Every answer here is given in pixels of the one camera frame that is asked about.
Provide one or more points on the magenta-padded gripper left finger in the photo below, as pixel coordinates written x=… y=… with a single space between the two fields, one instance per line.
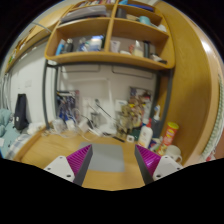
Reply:
x=58 y=166

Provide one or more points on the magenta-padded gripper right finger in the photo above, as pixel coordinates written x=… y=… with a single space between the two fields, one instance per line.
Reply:
x=166 y=165

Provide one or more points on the white mug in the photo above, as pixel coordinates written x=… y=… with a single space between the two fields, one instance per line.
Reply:
x=172 y=152

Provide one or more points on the orange-red chips can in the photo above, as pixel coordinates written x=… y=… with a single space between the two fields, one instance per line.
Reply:
x=169 y=135

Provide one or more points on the white red-pump lotion bottle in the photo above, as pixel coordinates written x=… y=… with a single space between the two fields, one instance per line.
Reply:
x=145 y=135

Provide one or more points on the small white desk clock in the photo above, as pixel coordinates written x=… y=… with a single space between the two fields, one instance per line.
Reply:
x=130 y=138

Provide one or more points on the brown tree-figure toy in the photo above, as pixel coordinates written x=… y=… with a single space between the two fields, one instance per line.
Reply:
x=131 y=116

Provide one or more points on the teal bedding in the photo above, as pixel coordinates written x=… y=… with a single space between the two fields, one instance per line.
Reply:
x=8 y=133

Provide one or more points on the metal cup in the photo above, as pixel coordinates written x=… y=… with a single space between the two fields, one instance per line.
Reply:
x=95 y=119

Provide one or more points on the white desk lamp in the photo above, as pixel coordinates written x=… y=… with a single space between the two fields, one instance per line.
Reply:
x=108 y=128

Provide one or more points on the blue model kit box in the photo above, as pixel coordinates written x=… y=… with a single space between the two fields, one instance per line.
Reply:
x=68 y=103

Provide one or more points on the black bag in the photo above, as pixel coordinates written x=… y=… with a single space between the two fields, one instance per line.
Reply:
x=20 y=111

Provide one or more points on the colourful printed poster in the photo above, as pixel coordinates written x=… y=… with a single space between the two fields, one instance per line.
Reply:
x=136 y=91

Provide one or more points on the wooden shelf unit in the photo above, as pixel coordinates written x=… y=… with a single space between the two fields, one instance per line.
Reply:
x=100 y=26

